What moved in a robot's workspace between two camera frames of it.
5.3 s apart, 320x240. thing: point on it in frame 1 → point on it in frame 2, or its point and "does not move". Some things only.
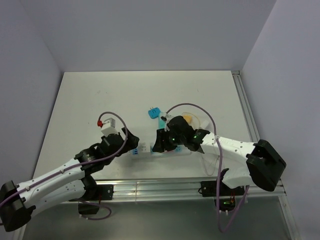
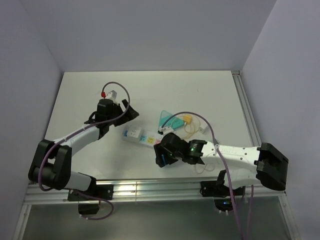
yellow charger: x=188 y=118 does not move
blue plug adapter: x=154 y=112 → x=163 y=159
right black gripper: x=160 y=145 → x=160 y=150
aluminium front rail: x=141 y=191 does not move
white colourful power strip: x=181 y=151 → x=147 y=139
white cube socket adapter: x=144 y=147 → x=134 y=133
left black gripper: x=131 y=143 → x=129 y=115
